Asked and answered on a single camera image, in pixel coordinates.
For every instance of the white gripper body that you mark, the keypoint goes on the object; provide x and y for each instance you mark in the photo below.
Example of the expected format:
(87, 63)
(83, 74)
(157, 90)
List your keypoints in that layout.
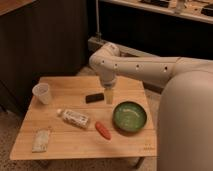
(108, 83)

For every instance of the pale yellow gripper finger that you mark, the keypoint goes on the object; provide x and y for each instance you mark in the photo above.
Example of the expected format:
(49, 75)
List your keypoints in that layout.
(109, 95)

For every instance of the green ceramic bowl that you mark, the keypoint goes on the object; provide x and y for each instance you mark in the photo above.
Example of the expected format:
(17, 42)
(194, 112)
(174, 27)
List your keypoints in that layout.
(129, 116)

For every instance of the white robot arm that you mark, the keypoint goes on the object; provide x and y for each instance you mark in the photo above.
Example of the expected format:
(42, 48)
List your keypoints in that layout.
(185, 117)

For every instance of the small black rectangular box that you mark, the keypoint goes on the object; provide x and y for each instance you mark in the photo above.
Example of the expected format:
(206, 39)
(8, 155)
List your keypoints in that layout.
(94, 97)

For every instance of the clear plastic bottle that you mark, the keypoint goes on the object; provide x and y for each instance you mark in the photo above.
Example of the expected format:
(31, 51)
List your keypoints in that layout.
(74, 118)

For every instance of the wooden folding table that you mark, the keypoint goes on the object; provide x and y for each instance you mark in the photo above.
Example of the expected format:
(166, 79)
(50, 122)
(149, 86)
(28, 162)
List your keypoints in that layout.
(70, 128)

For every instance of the clear plastic cup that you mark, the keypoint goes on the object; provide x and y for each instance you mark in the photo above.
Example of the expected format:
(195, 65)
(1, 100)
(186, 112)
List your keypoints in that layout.
(42, 92)

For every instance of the white snack packet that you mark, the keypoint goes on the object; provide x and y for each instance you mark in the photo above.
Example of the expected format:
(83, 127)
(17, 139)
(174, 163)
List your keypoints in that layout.
(41, 141)

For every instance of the dark wooden cabinet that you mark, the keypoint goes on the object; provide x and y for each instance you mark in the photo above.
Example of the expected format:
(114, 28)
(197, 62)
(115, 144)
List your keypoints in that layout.
(44, 38)

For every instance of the upper wooden shelf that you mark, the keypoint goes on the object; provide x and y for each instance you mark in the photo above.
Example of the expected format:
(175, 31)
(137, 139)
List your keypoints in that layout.
(186, 9)

